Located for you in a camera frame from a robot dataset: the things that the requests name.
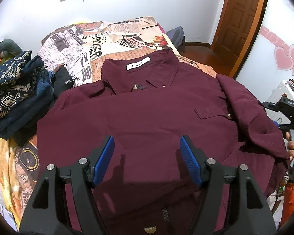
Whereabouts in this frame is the maroon button-up shirt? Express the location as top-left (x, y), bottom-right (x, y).
top-left (37, 49), bottom-right (289, 234)

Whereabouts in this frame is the person's right hand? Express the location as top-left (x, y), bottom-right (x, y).
top-left (285, 132), bottom-right (294, 160)

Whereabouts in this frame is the white plastic drawer cabinet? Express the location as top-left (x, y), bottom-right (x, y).
top-left (267, 79), bottom-right (294, 125)

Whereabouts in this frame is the yellow orange fleece blanket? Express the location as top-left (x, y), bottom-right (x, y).
top-left (0, 138), bottom-right (22, 227)

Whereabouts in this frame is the orange sleeve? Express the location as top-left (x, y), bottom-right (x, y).
top-left (280, 183), bottom-right (294, 225)

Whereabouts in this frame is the dark navy folded garment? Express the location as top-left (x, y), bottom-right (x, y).
top-left (0, 56), bottom-right (54, 140)

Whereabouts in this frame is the brown wooden door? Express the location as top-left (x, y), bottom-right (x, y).
top-left (211, 0), bottom-right (268, 78)

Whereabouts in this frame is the purple grey backpack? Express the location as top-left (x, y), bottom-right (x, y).
top-left (166, 27), bottom-right (186, 52)

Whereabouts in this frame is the navy patterned folded garment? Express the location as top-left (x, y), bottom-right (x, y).
top-left (0, 51), bottom-right (32, 119)

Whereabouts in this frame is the black folded garment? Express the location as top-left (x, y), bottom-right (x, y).
top-left (51, 64), bottom-right (75, 99)

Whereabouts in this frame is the newspaper print bed blanket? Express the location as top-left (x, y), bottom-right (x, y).
top-left (13, 17), bottom-right (216, 216)

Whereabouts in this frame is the dark grey cloth bundle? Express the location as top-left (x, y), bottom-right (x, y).
top-left (0, 39), bottom-right (22, 58)

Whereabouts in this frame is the pink heart wall sticker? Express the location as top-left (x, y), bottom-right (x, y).
top-left (259, 26), bottom-right (294, 76)

